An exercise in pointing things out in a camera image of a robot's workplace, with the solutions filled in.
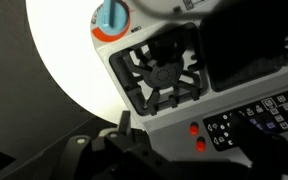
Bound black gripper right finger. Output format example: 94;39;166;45
232;112;288;180

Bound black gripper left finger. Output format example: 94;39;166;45
50;110;172;180

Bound small orange stove button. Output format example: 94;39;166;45
195;137;207;153
188;122;200;136

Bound black stove control panel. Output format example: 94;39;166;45
202;88;288;153

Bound grey toy stove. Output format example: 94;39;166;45
90;0;288;169

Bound blue stove knob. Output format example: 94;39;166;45
91;0;132;43

